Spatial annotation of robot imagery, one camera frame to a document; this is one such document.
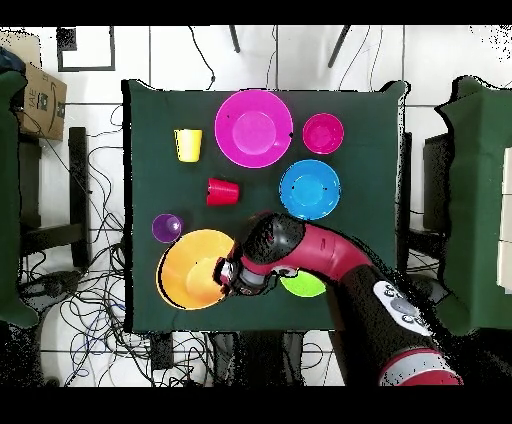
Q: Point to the large pink bowl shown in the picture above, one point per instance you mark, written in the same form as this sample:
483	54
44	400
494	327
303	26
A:
254	128

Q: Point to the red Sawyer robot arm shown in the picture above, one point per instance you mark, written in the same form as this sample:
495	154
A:
328	252

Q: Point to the dark green tablecloth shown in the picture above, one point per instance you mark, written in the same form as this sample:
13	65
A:
368	160

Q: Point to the black pedestal leg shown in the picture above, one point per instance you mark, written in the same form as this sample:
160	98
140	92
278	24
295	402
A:
434	290
52	284

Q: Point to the red cup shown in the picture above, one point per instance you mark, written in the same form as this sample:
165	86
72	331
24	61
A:
222	192

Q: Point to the yellow cup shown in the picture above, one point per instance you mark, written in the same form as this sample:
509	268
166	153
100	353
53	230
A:
188	145

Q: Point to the black square floor frame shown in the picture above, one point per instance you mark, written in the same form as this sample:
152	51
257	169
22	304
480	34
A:
66	40

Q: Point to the green bowl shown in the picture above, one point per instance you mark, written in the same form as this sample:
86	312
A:
304	286

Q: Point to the green clothed side table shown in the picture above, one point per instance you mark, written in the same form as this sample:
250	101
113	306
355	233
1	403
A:
8	200
476	160

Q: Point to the black stool frame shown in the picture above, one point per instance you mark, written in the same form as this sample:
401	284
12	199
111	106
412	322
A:
78	180

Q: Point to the cardboard box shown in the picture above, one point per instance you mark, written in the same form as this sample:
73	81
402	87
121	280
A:
44	108

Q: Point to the black power adapter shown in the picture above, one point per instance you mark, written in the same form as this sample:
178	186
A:
162	354

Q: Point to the large blue bowl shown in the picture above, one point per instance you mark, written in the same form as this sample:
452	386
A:
310	190

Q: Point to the large orange bowl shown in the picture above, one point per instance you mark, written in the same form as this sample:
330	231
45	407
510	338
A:
188	272

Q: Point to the black chair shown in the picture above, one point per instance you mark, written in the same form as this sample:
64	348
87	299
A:
436	180

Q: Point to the small crimson bowl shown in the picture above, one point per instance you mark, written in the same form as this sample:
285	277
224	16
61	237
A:
323	133

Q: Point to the black tripod leg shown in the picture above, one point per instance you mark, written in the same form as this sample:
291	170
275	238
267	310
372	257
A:
338	48
235	42

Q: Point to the purple cup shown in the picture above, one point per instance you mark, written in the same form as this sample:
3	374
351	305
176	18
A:
167	228

